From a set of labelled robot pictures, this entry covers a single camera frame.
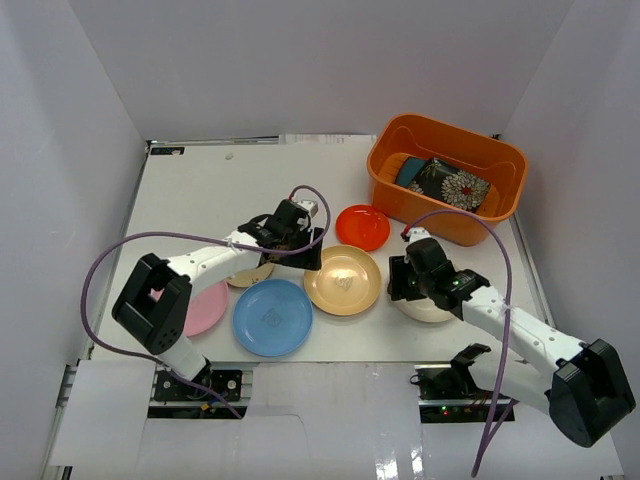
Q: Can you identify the cream white round plate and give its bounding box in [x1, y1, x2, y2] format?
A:
[392, 298, 454, 324]

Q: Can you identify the tan round plate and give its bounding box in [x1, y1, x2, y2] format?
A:
[303, 245, 382, 317]

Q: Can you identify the blue round plate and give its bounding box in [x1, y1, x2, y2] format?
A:
[232, 279, 314, 358]

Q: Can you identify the pink round plate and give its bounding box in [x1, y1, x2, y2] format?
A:
[149, 279, 230, 338]

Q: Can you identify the black floral square plate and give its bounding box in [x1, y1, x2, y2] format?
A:
[406, 157, 491, 212]

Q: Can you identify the teal square plate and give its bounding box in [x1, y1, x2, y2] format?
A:
[394, 157, 426, 188]

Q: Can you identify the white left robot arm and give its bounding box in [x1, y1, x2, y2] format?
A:
[112, 199, 325, 399]

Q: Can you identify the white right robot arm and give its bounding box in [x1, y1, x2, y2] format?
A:
[387, 228, 636, 448]

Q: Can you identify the orange plastic bin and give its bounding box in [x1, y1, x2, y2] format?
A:
[367, 113, 529, 247]

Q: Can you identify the small cream cartoon plate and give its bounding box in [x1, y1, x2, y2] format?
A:
[226, 263, 274, 289]

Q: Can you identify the orange round plate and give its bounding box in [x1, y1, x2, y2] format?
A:
[335, 204, 391, 252]

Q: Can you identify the dark label sticker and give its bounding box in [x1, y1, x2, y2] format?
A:
[149, 146, 185, 156]

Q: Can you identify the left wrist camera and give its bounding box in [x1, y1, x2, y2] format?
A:
[293, 199, 319, 218]

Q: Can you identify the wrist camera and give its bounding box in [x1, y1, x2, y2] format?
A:
[293, 199, 319, 218]
[401, 226, 431, 244]

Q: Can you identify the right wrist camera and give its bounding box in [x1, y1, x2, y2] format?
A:
[401, 226, 431, 244]

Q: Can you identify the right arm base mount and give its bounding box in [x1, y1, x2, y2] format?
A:
[409, 343, 493, 425]

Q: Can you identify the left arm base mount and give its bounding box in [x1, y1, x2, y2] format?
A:
[152, 367, 251, 420]

